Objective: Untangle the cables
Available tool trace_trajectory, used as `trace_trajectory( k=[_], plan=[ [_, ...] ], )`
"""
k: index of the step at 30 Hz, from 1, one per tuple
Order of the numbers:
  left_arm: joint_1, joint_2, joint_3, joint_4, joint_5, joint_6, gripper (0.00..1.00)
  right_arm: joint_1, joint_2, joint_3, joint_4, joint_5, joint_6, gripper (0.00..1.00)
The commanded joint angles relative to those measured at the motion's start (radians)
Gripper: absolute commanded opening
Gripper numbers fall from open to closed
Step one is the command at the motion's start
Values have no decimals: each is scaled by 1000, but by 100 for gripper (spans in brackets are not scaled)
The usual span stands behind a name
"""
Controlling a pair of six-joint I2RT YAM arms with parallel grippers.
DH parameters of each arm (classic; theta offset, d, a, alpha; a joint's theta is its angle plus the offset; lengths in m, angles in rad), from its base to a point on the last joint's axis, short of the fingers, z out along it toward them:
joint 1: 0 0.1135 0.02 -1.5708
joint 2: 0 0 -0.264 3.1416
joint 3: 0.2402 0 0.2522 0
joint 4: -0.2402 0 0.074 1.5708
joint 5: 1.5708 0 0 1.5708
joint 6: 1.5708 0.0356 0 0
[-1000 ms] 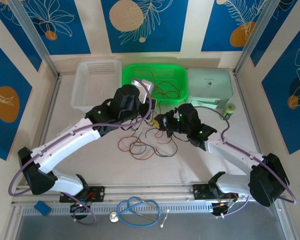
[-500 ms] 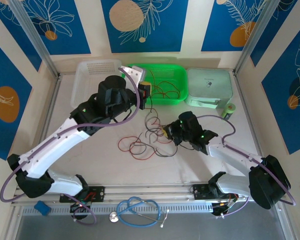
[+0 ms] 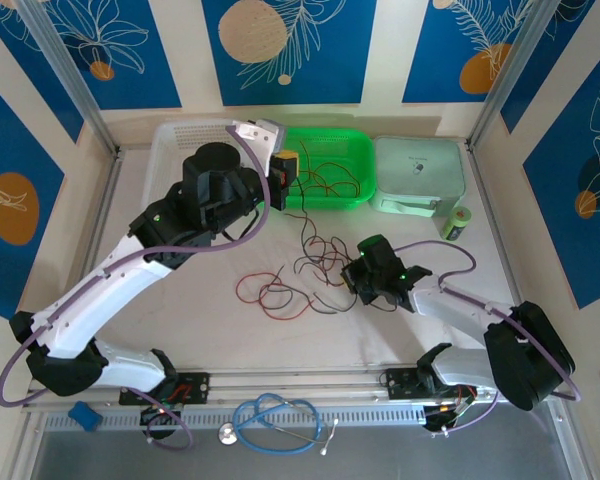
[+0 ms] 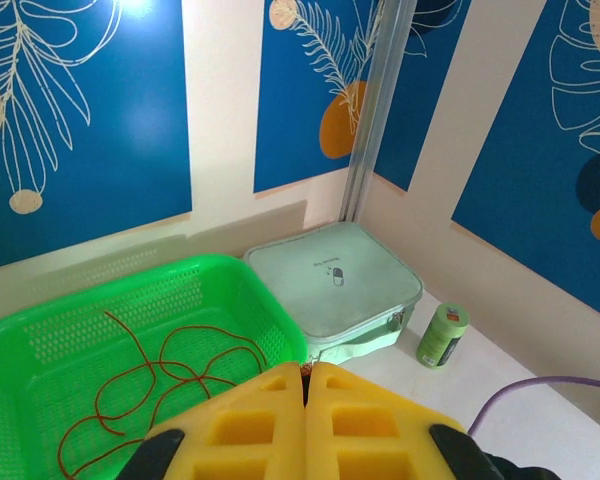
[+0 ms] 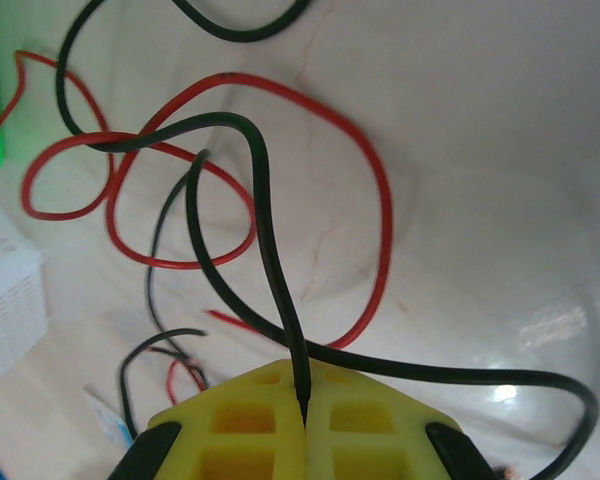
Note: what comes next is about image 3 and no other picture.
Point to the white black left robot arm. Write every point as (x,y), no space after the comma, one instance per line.
(105,290)

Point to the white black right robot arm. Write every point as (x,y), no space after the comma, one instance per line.
(455,310)

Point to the white plastic basket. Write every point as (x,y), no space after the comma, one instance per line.
(170,150)

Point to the green plastic basket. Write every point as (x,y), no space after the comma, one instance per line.
(340,145)

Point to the small black controller board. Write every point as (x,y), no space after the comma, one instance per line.
(150,417)
(432,422)

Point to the blue stethoscope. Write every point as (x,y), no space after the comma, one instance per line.
(227,434)

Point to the blue block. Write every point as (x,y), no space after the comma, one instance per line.
(84,415)

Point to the aluminium table side rail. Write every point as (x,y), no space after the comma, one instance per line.
(102,200)
(486,192)

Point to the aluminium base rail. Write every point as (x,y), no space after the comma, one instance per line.
(300,385)

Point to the aluminium frame post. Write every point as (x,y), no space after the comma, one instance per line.
(519,75)
(71,75)

